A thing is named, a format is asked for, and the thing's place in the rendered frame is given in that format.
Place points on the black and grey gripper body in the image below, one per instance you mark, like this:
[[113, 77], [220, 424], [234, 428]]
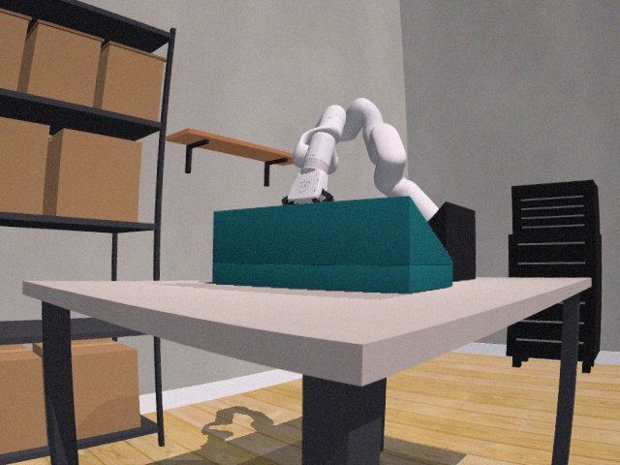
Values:
[[308, 185]]

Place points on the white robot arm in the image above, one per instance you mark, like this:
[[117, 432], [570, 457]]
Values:
[[338, 125]]

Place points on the teal wedge-shaped box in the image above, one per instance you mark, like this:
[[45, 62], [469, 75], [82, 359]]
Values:
[[381, 245]]

